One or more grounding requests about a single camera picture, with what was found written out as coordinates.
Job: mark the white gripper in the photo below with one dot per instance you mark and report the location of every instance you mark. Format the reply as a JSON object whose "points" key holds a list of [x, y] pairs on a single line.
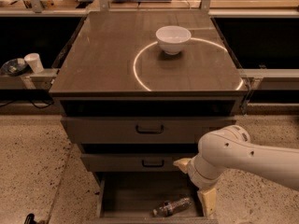
{"points": [[196, 173]]}

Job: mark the clear plastic water bottle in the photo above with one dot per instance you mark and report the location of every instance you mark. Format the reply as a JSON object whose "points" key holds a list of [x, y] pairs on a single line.
{"points": [[169, 208]]}

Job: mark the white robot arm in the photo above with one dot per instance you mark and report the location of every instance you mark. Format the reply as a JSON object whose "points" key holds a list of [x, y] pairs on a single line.
{"points": [[230, 148]]}

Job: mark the open bottom drawer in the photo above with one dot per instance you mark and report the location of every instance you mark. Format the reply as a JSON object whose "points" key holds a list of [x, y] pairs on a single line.
{"points": [[129, 198]]}

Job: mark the white ceramic bowl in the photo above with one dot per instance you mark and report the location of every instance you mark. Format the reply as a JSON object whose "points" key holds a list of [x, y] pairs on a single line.
{"points": [[173, 39]]}

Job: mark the dark object at bottom edge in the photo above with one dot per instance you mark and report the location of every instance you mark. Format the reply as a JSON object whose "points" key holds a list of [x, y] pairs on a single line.
{"points": [[30, 219]]}

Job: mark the white paper cup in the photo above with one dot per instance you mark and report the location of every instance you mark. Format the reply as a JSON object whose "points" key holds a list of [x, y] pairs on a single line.
{"points": [[33, 59]]}

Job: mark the dark blue plate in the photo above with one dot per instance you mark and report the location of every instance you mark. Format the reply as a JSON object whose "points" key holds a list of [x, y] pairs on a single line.
{"points": [[14, 67]]}

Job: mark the middle drawer with handle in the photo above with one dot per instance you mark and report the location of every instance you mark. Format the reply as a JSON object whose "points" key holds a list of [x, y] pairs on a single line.
{"points": [[132, 162]]}

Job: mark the drawer with handle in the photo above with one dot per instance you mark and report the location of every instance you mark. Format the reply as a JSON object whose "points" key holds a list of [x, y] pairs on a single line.
{"points": [[132, 162], [141, 130]]}

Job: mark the top drawer with handle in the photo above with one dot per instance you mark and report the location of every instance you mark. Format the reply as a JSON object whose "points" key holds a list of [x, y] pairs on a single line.
{"points": [[141, 130]]}

